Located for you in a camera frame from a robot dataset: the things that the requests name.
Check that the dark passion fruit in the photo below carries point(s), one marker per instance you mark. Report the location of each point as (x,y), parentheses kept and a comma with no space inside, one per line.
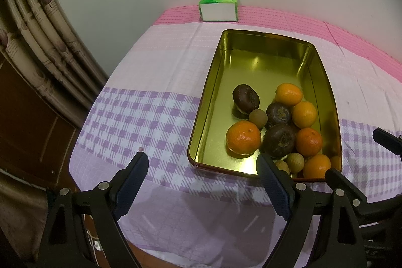
(278,114)
(246,97)
(279,141)

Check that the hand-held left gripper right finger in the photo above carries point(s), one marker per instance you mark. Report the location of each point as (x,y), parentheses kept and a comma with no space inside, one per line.
(274,189)

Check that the pink purple checkered tablecloth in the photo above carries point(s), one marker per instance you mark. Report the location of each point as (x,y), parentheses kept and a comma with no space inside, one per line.
(157,67)

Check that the yellowish round orange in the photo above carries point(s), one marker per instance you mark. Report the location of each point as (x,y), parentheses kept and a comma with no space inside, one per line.
(289,93)

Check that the brown longan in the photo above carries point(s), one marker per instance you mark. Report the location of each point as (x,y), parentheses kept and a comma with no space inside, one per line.
(258,119)
(295,161)
(282,167)

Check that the gold rectangular tin box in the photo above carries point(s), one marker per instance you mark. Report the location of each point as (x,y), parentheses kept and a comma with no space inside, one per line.
(260,67)

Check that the brown wooden door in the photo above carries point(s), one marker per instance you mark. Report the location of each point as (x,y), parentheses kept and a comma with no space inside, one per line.
(31,130)

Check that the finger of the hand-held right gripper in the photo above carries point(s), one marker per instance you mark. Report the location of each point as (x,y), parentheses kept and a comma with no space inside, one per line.
(388,138)
(342,183)

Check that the green white tissue box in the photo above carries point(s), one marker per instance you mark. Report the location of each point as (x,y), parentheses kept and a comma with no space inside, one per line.
(218,12)

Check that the deep orange mandarin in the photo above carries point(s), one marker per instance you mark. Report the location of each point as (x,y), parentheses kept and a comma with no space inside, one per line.
(308,141)

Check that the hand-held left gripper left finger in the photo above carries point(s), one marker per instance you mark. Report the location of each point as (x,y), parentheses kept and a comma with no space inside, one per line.
(132,186)

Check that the beige patterned curtain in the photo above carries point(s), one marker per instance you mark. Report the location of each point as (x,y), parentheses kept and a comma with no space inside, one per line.
(40,35)

